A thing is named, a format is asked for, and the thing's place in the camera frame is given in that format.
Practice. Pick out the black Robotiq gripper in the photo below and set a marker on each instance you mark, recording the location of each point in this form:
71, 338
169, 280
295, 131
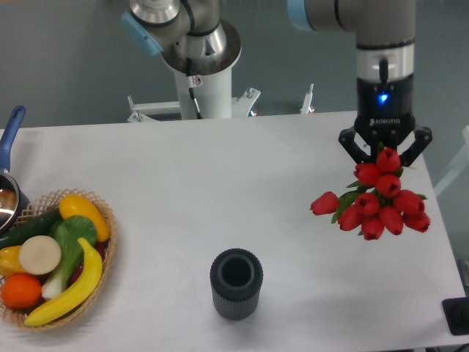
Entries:
385, 115

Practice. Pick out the red tulip bouquet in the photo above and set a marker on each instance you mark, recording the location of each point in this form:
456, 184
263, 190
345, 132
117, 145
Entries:
376, 201

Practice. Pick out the dark grey ribbed vase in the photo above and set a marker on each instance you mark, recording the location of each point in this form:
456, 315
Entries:
236, 277

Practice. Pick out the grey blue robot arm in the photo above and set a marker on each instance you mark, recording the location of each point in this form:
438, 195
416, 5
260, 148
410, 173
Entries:
384, 30

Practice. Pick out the black device at edge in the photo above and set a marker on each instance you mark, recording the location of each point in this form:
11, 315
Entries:
456, 313

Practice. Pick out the dark red fruit toy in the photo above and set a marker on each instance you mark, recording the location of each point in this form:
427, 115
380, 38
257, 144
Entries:
101, 248

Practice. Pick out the yellow plastic banana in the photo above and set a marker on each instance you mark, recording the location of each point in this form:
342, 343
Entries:
75, 295

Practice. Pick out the yellow lemon toy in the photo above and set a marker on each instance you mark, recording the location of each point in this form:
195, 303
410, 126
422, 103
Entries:
77, 205

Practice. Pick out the green bok choy toy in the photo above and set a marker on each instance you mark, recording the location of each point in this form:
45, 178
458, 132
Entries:
66, 234

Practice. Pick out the dark green cucumber toy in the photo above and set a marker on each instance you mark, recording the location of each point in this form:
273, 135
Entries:
38, 225

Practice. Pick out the beige round disc toy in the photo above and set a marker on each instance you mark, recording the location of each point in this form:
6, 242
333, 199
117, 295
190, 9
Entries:
40, 255

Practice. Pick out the yellow bell pepper toy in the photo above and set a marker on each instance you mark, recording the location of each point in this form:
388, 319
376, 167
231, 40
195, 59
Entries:
9, 261

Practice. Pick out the orange plastic fruit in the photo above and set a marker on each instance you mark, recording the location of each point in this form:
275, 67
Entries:
21, 291

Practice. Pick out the woven wicker basket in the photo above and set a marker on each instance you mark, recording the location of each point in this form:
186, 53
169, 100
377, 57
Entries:
45, 204

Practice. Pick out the white frame at right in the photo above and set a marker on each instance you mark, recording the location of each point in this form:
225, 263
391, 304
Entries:
455, 166

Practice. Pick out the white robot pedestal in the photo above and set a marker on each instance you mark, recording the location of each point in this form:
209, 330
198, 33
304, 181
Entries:
202, 68

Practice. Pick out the blue handled saucepan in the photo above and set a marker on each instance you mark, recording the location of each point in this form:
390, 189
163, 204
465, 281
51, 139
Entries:
13, 200

